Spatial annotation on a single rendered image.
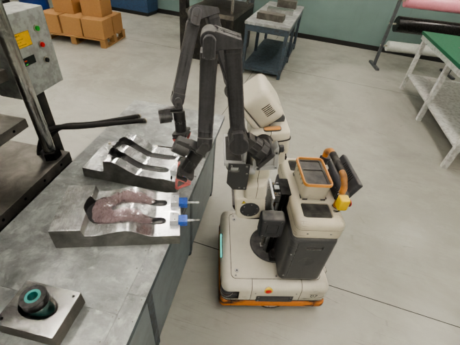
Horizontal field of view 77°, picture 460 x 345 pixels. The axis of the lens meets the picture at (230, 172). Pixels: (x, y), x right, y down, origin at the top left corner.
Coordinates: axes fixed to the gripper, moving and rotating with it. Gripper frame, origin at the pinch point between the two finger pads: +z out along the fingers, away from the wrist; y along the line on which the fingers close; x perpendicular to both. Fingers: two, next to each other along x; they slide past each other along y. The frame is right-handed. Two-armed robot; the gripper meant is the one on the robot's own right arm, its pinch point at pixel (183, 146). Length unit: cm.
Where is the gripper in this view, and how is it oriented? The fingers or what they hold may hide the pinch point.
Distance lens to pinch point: 153.8
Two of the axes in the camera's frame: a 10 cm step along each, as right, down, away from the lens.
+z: 0.3, 8.5, 5.3
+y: -1.9, 5.2, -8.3
